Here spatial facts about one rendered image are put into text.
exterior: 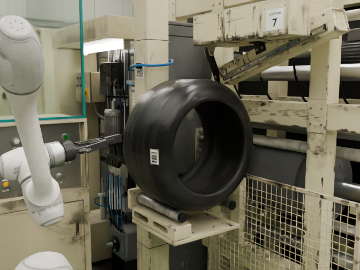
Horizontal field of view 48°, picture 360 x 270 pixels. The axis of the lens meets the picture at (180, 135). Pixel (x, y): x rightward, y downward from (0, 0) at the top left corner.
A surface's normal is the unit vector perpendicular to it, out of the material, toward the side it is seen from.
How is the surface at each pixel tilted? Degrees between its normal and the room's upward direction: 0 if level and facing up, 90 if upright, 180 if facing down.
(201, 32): 90
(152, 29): 90
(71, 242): 90
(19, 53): 123
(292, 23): 90
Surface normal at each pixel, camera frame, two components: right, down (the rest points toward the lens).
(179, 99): 0.04, -0.48
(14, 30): 0.43, -0.50
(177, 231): 0.58, 0.11
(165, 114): -0.11, -0.29
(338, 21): 0.55, -0.20
